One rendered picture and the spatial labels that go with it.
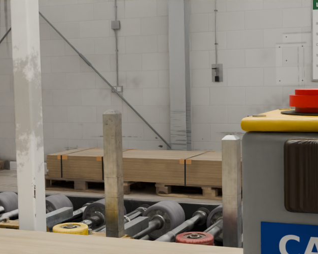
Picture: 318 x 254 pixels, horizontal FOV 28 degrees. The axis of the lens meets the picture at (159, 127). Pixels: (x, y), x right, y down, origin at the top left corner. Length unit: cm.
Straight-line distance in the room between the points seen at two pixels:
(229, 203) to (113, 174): 30
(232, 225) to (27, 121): 53
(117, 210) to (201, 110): 634
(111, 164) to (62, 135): 718
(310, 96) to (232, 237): 120
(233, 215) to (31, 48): 60
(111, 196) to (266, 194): 130
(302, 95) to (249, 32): 740
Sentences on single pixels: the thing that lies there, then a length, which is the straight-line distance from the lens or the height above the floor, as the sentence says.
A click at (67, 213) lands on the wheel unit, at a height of 84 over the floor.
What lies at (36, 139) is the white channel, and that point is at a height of 110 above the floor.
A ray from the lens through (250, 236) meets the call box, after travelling 28.
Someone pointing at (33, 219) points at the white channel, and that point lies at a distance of 153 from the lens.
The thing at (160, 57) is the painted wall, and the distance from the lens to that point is 803.
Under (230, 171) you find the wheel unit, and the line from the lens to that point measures 144.
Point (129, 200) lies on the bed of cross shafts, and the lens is 213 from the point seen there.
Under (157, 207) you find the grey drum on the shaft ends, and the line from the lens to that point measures 194.
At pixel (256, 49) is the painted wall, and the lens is 766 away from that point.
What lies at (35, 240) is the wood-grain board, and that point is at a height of 90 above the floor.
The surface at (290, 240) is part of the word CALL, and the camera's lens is 27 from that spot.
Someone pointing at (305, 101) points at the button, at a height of 123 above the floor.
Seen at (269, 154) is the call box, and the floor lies 121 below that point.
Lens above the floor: 124
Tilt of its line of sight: 4 degrees down
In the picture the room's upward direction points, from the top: 1 degrees counter-clockwise
